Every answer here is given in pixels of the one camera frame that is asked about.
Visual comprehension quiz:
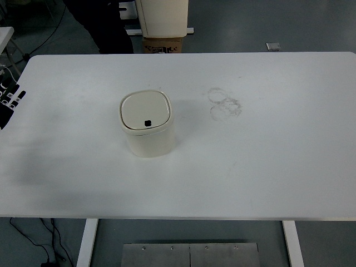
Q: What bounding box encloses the black floor cable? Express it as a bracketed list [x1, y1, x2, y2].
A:
[9, 217, 73, 267]

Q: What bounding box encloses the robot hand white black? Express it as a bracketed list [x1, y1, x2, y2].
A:
[0, 75, 27, 131]

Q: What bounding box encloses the cream trash bin with lid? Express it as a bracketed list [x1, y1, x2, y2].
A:
[119, 89, 175, 159]

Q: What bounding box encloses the grey metal plate with screws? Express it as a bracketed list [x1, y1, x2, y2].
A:
[122, 243, 260, 267]

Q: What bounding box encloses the white table leg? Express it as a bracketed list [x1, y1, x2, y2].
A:
[281, 220, 305, 267]
[76, 219, 99, 267]

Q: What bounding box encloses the cream cabinet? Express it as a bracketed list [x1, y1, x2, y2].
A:
[135, 0, 190, 38]

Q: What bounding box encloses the white side table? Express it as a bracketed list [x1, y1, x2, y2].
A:
[0, 26, 15, 54]

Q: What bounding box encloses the person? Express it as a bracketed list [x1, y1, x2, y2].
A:
[63, 0, 135, 55]

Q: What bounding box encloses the brown cardboard box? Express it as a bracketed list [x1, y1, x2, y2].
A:
[142, 36, 184, 55]

